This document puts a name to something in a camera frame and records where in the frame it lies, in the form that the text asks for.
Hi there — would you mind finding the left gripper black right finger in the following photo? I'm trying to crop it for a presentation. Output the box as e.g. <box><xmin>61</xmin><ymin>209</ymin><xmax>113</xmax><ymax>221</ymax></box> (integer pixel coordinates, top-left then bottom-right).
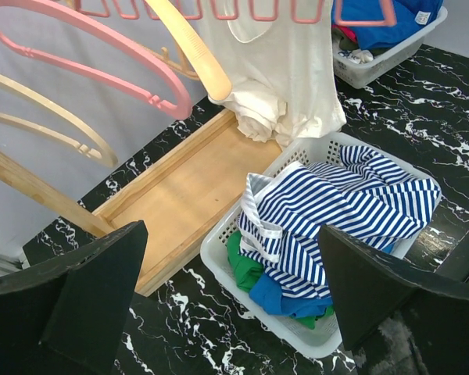
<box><xmin>318</xmin><ymin>223</ymin><xmax>415</xmax><ymax>351</ymax></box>

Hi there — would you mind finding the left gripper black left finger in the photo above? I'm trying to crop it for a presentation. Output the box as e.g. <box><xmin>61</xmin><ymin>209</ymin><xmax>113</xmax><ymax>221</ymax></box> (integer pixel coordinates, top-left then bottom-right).
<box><xmin>41</xmin><ymin>220</ymin><xmax>149</xmax><ymax>375</ymax></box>

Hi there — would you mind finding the blue white striped tank top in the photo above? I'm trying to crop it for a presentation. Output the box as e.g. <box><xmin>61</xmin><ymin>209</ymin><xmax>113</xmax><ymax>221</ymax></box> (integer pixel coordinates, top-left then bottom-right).
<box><xmin>238</xmin><ymin>145</ymin><xmax>441</xmax><ymax>298</ymax></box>

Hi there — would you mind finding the green tank top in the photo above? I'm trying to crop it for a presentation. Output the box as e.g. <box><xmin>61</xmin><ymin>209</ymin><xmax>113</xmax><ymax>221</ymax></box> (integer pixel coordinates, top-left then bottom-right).
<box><xmin>227</xmin><ymin>231</ymin><xmax>335</xmax><ymax>330</ymax></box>

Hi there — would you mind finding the beige wooden hanger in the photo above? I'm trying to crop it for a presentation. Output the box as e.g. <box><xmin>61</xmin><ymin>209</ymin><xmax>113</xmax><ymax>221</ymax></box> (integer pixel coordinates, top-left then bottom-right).
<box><xmin>0</xmin><ymin>74</ymin><xmax>118</xmax><ymax>167</ymax></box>

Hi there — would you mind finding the pink plastic hanger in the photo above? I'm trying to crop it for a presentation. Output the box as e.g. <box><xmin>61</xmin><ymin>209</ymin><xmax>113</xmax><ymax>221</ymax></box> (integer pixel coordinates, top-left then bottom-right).
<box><xmin>0</xmin><ymin>0</ymin><xmax>193</xmax><ymax>120</ymax></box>

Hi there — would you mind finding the pink striped-top hanger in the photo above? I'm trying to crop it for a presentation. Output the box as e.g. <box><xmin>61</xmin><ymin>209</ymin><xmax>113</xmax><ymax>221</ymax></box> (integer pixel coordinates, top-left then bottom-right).
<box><xmin>66</xmin><ymin>0</ymin><xmax>397</xmax><ymax>27</ymax></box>

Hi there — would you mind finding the cream wooden hanger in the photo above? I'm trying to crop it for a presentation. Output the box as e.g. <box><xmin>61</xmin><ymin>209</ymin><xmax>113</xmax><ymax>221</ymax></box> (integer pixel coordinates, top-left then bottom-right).
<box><xmin>146</xmin><ymin>0</ymin><xmax>232</xmax><ymax>101</ymax></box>

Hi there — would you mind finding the wooden clothes rack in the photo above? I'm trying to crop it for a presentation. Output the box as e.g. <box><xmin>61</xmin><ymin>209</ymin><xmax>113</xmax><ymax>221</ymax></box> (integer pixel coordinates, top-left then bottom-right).
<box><xmin>0</xmin><ymin>46</ymin><xmax>285</xmax><ymax>297</ymax></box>

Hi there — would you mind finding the white right bin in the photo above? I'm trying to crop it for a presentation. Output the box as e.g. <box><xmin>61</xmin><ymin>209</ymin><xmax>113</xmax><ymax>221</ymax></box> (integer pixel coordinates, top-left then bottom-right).
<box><xmin>332</xmin><ymin>6</ymin><xmax>448</xmax><ymax>89</ymax></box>

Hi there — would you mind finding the blue cloth in bin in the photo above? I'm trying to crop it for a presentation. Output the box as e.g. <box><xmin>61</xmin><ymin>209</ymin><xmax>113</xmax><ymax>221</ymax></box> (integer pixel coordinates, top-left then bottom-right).
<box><xmin>331</xmin><ymin>0</ymin><xmax>445</xmax><ymax>50</ymax></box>

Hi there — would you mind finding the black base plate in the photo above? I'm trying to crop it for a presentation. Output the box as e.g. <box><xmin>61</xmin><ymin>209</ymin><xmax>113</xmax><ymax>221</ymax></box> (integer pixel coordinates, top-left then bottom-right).
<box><xmin>435</xmin><ymin>232</ymin><xmax>469</xmax><ymax>284</ymax></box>

